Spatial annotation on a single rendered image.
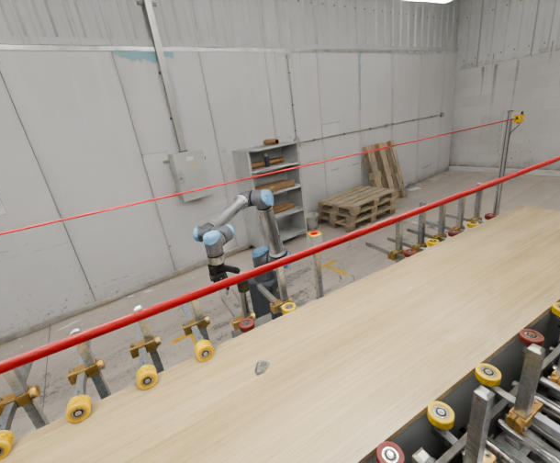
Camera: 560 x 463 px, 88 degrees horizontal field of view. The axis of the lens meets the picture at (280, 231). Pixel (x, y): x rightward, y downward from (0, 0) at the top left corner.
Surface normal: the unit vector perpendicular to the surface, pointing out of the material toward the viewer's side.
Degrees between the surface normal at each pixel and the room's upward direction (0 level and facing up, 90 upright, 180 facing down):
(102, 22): 90
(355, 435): 0
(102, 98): 90
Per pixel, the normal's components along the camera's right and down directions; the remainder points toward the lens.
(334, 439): -0.13, -0.93
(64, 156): 0.58, 0.22
